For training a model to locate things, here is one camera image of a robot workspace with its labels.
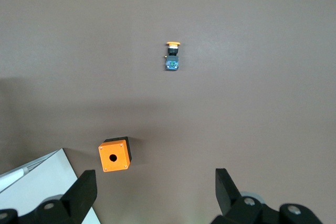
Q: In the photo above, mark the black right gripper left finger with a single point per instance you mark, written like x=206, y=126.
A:
x=81, y=195

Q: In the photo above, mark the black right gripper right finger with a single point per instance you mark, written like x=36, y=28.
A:
x=227, y=195

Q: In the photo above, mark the white drawer cabinet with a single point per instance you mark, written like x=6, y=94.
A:
x=39, y=184

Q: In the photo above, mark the orange mushroom push button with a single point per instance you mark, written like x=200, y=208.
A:
x=172, y=58

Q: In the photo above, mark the orange box with hole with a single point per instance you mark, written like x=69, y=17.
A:
x=107, y=150

